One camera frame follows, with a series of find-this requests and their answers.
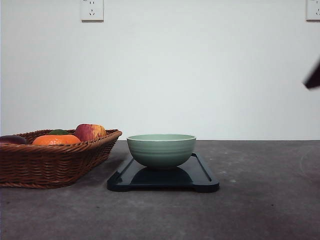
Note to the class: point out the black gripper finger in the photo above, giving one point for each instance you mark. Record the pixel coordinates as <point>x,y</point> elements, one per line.
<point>313,80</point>

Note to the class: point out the light green ribbed bowl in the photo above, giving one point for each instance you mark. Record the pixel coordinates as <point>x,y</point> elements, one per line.
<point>161,151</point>

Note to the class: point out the brown wicker basket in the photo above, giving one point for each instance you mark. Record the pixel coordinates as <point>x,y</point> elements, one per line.
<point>52,166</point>

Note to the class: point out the dark blue rectangular tray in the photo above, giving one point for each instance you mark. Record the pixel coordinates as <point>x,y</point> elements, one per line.
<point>191,175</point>

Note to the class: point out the red yellow apple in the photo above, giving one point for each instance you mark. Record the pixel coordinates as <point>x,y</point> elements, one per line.
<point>89,132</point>

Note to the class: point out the green avocado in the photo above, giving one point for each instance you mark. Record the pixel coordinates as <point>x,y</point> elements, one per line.
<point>59,132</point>

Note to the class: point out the orange fruit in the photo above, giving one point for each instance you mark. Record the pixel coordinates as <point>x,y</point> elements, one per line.
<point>55,139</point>

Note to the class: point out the dark purple fruit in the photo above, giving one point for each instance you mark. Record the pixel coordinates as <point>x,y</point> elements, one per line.
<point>11,139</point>

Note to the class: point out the white wall socket right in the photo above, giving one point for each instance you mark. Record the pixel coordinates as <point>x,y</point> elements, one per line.
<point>312,10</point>

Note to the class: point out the white wall socket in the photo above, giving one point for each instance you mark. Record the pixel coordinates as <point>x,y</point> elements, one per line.
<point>92,11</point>
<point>312,10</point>

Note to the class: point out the white wall socket left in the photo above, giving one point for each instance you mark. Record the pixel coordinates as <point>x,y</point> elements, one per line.
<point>92,11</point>

